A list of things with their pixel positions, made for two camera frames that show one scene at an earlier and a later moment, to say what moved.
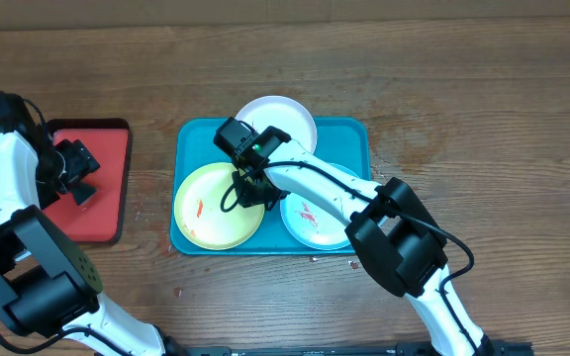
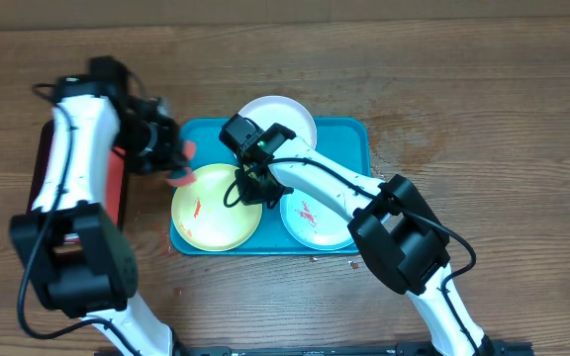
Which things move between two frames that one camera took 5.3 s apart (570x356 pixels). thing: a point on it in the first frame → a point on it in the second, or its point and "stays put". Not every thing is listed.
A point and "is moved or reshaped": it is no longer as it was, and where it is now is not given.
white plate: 285,114 stays put
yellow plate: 199,214 stays put
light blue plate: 344,169 is moved or reshaped
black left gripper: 80,160 → 172,157
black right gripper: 253,200 stays put
